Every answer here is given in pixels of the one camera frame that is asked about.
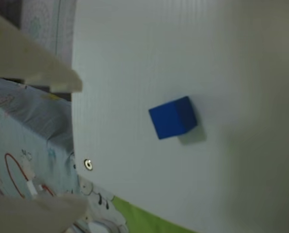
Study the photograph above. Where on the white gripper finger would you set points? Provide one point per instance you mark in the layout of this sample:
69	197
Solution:
25	216
32	63

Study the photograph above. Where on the small blue cube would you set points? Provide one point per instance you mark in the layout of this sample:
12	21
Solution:
171	119

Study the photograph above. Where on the patterned light blue bedsheet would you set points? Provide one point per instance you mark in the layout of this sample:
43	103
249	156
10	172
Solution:
32	131

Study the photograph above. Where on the bright green cloth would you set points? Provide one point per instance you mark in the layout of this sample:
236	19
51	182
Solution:
144	218

